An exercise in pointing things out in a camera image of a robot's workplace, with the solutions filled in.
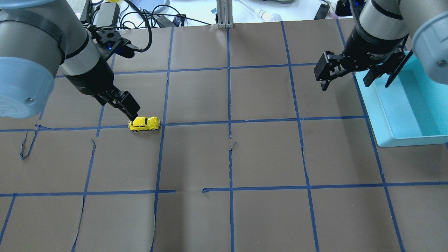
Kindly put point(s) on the turquoise plastic bin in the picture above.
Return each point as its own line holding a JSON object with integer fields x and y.
{"x": 411, "y": 111}

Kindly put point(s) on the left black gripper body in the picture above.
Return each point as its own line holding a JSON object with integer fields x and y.
{"x": 88, "y": 82}

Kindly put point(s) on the yellow toy beetle car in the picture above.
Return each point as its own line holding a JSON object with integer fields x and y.
{"x": 144, "y": 124}

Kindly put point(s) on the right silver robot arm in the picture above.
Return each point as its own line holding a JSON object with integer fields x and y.
{"x": 385, "y": 35}

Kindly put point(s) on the aluminium frame post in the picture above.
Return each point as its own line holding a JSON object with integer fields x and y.
{"x": 224, "y": 14}

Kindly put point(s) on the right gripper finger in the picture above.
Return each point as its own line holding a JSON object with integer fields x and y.
{"x": 369, "y": 78}
{"x": 325, "y": 84}

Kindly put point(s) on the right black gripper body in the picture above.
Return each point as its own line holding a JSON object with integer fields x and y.
{"x": 371, "y": 46}

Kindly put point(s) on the black power adapter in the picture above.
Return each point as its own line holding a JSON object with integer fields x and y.
{"x": 107, "y": 16}

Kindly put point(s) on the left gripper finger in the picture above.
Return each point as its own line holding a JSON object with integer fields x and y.
{"x": 130, "y": 107}

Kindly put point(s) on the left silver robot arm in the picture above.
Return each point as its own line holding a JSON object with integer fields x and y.
{"x": 40, "y": 38}

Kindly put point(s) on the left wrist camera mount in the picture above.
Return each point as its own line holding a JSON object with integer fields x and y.
{"x": 109, "y": 42}

